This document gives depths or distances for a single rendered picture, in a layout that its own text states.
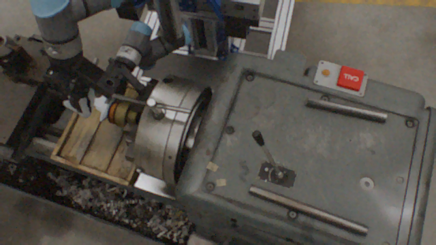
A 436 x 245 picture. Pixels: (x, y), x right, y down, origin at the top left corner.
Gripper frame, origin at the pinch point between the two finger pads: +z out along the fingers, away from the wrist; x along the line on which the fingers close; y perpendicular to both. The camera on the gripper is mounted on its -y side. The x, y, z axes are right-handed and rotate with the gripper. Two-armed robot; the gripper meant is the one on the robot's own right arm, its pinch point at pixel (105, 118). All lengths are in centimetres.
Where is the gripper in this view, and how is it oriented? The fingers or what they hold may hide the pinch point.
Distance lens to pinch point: 132.1
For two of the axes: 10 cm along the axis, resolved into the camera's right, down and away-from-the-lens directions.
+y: -9.4, -2.9, 1.7
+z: -3.3, 8.8, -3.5
